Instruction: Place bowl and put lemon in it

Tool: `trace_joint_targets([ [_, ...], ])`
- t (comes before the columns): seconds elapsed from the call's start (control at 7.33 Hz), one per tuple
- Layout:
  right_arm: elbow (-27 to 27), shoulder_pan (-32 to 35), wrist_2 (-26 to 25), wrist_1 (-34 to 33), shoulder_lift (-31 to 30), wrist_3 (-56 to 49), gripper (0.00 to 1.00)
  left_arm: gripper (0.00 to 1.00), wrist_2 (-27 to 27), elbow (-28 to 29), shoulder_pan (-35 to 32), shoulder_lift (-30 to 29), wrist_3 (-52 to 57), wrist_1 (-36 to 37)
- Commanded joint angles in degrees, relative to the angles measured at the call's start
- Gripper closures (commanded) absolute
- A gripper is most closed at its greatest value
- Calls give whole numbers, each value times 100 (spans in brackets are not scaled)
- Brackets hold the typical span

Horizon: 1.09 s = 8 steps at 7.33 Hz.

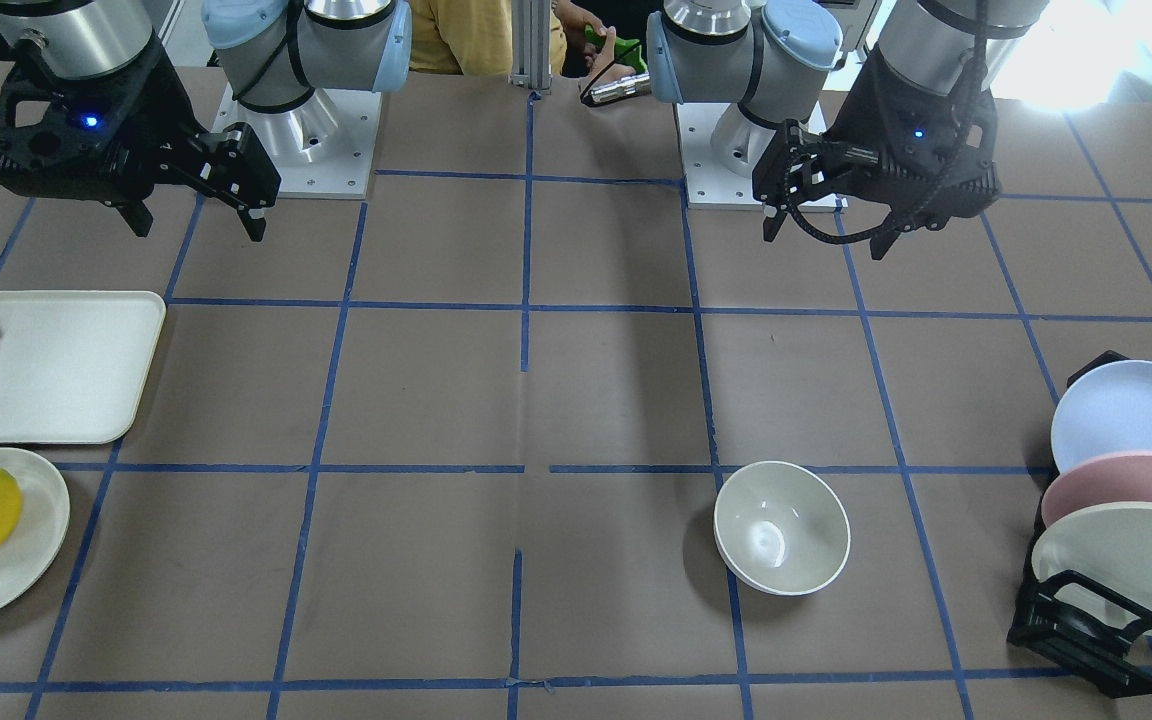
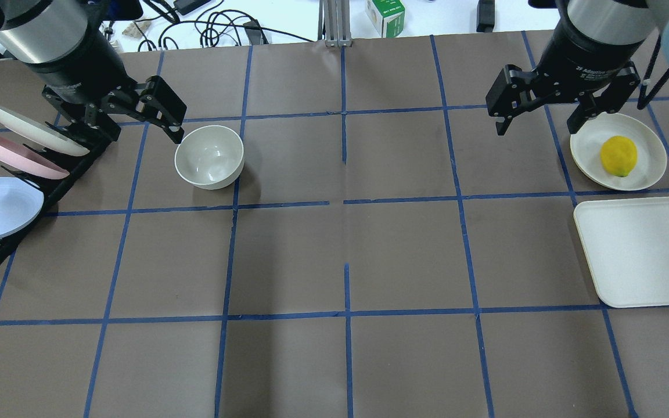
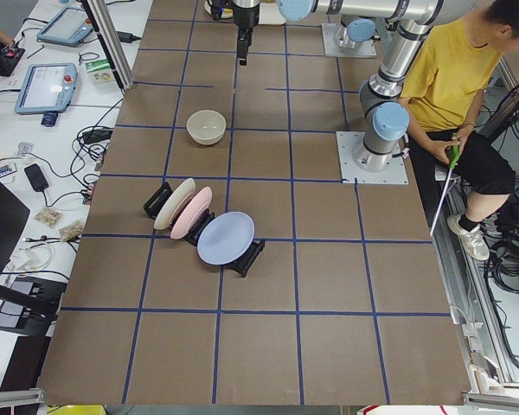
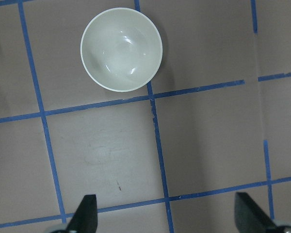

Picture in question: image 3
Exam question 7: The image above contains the white rectangular tray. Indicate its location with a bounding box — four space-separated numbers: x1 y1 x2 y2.
259 0 286 26

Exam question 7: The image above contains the near teach pendant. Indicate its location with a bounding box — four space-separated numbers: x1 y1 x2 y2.
15 63 78 115

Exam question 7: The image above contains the white round plate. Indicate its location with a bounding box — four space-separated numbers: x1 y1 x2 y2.
204 1 233 20

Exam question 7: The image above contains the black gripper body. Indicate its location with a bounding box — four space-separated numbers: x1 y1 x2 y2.
232 0 260 29

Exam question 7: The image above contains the far teach pendant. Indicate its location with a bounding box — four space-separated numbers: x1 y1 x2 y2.
36 7 93 47

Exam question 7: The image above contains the green white box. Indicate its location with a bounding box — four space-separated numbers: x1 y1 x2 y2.
85 59 115 85

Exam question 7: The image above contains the pink plate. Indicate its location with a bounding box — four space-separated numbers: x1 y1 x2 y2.
170 187 213 239

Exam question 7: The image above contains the cream ceramic bowl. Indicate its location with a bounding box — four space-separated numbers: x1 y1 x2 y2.
186 110 227 145

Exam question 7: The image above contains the aluminium frame post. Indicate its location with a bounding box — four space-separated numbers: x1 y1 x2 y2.
81 0 134 91

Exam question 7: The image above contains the lavender blue plate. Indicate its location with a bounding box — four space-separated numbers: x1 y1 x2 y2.
197 212 255 265

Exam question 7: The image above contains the black cable bundle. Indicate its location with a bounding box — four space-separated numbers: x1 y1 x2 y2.
484 202 519 299

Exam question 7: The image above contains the black power adapter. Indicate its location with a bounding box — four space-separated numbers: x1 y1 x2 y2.
116 31 141 43

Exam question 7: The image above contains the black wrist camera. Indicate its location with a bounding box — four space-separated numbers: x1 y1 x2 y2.
208 0 226 21

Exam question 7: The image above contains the black phone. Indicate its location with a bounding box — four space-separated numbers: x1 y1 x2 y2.
24 163 49 192

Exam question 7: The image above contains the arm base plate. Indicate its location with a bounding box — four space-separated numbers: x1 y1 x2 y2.
321 23 376 59
336 131 409 185

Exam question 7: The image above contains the black monitor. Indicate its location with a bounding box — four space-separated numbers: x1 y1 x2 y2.
0 166 61 321

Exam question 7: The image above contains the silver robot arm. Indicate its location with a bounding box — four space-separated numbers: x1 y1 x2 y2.
336 15 375 48
277 1 471 172

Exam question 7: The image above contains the green handled stick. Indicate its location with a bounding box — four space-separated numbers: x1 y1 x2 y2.
429 144 460 236

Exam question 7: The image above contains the person in yellow shirt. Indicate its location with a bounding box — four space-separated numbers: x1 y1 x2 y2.
399 1 519 261

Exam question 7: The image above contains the bag of nuts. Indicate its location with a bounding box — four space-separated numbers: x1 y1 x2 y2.
35 207 63 228
59 220 84 242

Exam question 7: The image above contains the cream plate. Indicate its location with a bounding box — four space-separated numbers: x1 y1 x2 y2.
153 177 195 230

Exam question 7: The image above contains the black dish rack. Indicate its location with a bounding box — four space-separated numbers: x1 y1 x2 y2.
143 182 266 277

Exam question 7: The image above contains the teach pendant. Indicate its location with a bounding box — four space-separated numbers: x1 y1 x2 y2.
36 7 93 47
15 63 78 115

